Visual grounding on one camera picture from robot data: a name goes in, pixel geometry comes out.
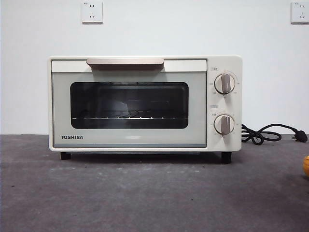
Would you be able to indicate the cream Toshiba toaster oven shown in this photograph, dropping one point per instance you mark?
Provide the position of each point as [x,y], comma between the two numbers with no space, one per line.
[224,104]

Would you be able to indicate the white wall socket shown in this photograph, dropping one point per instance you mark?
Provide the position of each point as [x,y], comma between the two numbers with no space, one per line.
[300,12]
[92,12]

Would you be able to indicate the cream oven knob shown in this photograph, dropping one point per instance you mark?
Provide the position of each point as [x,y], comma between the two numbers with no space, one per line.
[225,83]
[224,124]

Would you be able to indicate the yellow corn cob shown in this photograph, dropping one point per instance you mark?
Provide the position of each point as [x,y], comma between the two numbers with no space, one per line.
[306,165]

